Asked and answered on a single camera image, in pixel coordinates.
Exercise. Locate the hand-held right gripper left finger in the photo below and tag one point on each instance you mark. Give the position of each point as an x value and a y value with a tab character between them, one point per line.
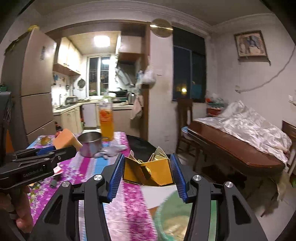
115	178

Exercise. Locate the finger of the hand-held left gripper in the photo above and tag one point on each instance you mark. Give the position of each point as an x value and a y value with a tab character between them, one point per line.
46	151
67	153

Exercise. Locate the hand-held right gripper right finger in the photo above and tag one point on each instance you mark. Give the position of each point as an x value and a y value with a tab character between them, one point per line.
178	178

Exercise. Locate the orange sponge block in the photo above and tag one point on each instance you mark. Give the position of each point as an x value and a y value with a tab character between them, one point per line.
66	139

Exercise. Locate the gold cardboard box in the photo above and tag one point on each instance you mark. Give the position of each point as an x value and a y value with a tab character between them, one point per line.
150	171

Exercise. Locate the waste bin with green bag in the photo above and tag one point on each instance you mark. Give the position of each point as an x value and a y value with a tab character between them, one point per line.
173	215

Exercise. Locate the person's left hand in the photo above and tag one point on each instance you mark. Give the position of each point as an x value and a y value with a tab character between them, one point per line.
24	213

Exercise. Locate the yellow fruit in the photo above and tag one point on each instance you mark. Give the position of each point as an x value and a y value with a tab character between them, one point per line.
45	140

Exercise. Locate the red fruit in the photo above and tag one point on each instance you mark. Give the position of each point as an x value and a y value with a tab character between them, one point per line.
58	133

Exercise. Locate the steel pot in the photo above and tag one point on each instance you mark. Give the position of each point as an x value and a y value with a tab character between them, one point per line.
89	143

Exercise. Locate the small dark cap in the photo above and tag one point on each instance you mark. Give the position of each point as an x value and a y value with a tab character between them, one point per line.
53	183

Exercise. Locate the grey cloth glove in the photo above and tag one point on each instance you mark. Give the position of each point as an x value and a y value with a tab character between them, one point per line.
111	150

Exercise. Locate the purple striped tablecloth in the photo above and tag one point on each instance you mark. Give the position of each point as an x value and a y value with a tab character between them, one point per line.
129	208

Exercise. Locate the lower kitchen cabinets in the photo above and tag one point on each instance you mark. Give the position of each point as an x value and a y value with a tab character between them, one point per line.
69	118

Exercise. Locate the kitchen cabinets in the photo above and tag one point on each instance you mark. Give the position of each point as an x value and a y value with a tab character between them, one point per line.
67	58
69	118

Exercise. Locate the black jacket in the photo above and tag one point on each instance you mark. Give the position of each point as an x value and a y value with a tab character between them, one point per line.
141	146

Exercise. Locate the blue plastic basin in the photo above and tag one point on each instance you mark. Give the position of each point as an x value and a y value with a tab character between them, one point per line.
185	131

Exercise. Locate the orange drink jar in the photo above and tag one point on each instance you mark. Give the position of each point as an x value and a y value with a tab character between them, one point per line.
106	122

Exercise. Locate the brown wooden dining table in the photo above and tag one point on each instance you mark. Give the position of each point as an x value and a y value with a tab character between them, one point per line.
226	150

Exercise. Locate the round hanging strainer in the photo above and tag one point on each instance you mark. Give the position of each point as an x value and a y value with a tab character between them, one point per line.
81	83

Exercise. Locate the beige hanging towel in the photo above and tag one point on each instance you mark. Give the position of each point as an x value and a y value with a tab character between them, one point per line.
137	107

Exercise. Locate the hanging kitchen utensils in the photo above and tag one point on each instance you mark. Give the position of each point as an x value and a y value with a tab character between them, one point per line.
57	77

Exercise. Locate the red basin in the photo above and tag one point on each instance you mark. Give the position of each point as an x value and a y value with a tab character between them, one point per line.
214	112

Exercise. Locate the beige refrigerator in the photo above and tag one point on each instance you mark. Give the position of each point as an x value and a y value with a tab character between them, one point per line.
30	76

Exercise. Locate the black wok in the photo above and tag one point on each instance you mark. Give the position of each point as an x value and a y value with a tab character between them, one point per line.
120	93

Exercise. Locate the steel kettle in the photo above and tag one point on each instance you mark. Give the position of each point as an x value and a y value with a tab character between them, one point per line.
131	98

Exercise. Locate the kitchen window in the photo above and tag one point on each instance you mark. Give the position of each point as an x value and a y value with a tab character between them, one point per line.
98	74

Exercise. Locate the pile of plastic bags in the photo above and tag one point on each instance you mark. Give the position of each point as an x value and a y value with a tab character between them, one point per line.
214	99

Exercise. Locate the white satin cloth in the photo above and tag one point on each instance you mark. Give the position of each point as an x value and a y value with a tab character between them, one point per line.
249	125

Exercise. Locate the upper kitchen cabinets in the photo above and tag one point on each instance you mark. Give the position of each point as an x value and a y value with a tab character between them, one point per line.
67	58

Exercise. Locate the fridge sticker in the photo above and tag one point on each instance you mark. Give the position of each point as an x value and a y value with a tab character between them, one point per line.
42	53

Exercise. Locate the range hood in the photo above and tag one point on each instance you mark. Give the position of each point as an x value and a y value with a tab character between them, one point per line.
126	74

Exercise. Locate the cream hanging cloth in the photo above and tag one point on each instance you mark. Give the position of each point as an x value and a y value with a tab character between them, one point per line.
283	185

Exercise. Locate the white hanging plastic bag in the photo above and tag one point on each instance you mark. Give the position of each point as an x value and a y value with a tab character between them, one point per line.
148	76

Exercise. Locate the dark room window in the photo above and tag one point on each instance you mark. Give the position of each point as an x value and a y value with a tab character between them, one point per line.
188	69

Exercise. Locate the square ceiling light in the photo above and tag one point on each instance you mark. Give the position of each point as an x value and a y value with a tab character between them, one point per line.
101	40

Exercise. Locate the framed picture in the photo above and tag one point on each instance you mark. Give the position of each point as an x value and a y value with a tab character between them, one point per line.
251	45

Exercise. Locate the white wall socket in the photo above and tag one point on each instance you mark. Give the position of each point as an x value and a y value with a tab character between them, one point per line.
291	99

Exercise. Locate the round gold wall clock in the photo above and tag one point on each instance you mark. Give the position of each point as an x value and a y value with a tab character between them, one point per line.
160	26

